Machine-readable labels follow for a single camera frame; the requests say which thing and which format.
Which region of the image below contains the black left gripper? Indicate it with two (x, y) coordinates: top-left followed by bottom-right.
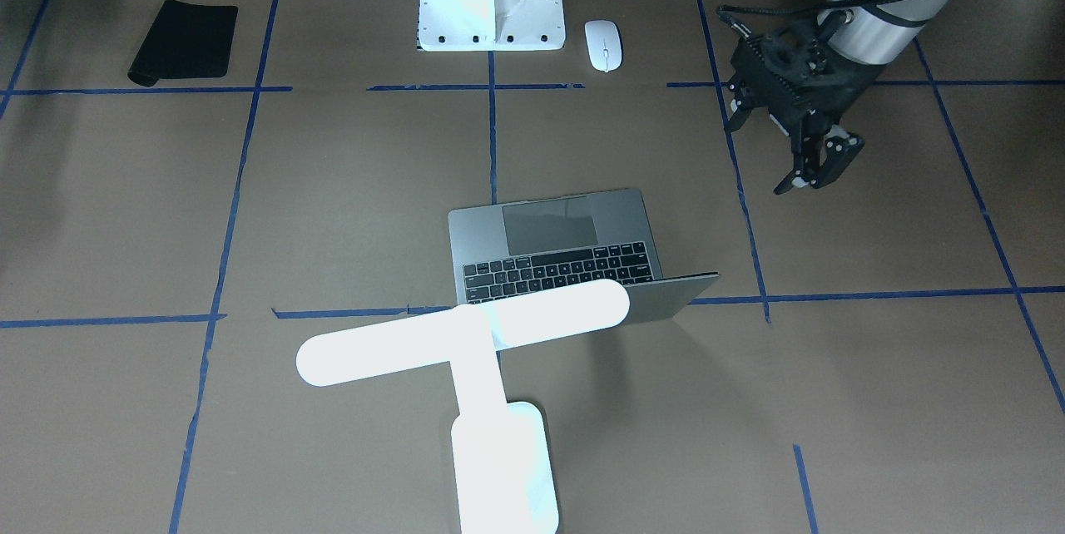
(724, 23), (883, 195)

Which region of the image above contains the white computer mouse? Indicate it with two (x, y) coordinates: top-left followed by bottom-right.
(583, 19), (623, 74)

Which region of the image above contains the black mouse pad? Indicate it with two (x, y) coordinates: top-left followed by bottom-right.
(128, 0), (239, 87)

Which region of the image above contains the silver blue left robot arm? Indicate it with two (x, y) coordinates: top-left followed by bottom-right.
(716, 0), (948, 195)

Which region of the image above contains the grey open laptop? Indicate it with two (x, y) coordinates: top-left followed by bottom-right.
(448, 188), (718, 324)

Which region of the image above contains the white desk lamp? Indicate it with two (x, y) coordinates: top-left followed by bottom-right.
(295, 279), (629, 533)

